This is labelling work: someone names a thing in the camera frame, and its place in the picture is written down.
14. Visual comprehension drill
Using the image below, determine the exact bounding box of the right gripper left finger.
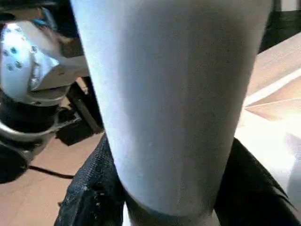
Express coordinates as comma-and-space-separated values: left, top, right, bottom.
54, 134, 129, 226

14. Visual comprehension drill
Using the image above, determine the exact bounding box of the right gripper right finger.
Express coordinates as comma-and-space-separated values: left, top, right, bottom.
215, 137, 299, 226

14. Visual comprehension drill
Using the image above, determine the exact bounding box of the white plastic table top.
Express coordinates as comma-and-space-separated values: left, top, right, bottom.
235, 32, 301, 196

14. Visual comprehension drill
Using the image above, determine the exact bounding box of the white plastic table leg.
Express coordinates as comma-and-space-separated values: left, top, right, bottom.
69, 0, 273, 226

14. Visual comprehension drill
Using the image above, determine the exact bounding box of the black floor power box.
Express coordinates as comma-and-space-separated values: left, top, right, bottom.
56, 108, 99, 145

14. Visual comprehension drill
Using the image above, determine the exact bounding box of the black floor cable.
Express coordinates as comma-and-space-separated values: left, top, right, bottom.
29, 165, 76, 179

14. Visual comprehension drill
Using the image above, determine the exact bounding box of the black metal frame bar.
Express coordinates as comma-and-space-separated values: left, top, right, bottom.
70, 77, 104, 135

